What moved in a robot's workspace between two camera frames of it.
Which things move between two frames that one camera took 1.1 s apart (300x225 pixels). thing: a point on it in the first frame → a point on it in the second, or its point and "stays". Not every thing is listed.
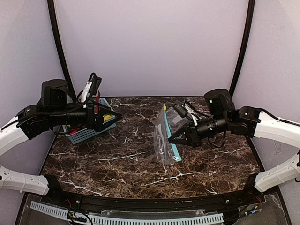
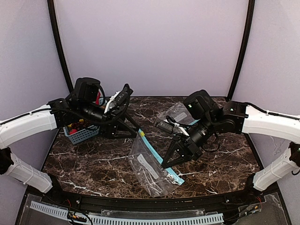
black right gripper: x=194 y=134 → x=190 y=150
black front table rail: x=89 y=202 stays
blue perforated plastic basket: x=77 y=136 stays
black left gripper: x=91 y=117 → x=112 y=124
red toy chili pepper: x=96 y=107 stays
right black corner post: x=244 y=46 stays
